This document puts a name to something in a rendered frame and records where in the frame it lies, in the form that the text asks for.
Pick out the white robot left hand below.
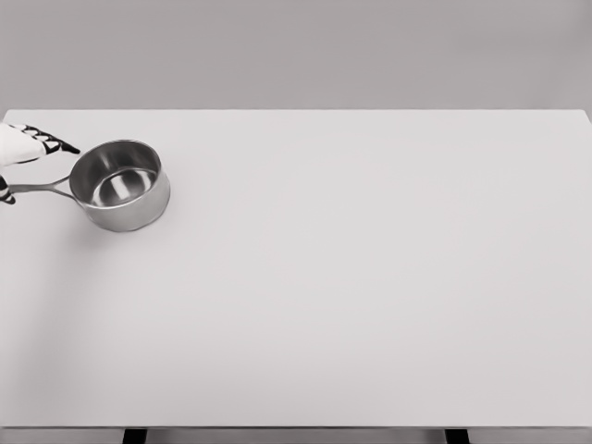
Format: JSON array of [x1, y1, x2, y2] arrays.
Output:
[[0, 121, 81, 205]]

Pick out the steel saucepan with long handle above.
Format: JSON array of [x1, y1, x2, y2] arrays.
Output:
[[6, 139, 171, 233]]

